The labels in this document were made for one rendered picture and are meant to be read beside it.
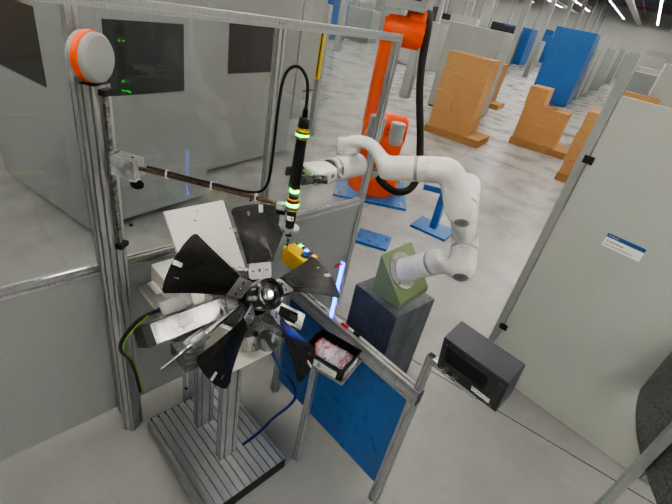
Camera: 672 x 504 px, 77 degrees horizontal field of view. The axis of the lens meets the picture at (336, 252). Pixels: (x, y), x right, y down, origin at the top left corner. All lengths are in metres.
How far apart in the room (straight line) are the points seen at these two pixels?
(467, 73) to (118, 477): 8.59
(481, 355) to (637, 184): 1.52
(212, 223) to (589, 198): 2.08
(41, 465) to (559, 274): 3.03
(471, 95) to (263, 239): 8.04
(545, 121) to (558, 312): 7.76
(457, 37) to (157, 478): 11.29
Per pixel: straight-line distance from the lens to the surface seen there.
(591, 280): 2.95
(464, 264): 1.88
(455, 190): 1.54
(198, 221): 1.82
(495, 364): 1.57
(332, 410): 2.43
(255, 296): 1.56
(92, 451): 2.70
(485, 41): 11.94
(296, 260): 2.09
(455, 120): 9.49
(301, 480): 2.55
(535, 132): 10.56
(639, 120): 2.75
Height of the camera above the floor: 2.20
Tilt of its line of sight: 31 degrees down
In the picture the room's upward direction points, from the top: 12 degrees clockwise
